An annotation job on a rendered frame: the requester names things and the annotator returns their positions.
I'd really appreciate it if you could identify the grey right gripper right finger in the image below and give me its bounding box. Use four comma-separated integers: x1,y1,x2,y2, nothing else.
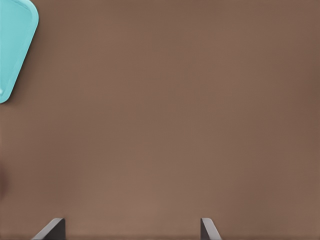
200,217,223,240

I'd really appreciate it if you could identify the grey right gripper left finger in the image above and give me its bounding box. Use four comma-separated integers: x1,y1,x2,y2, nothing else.
31,217,66,240

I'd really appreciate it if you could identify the turquoise plastic tray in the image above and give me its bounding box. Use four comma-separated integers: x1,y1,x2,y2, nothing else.
0,0,40,104

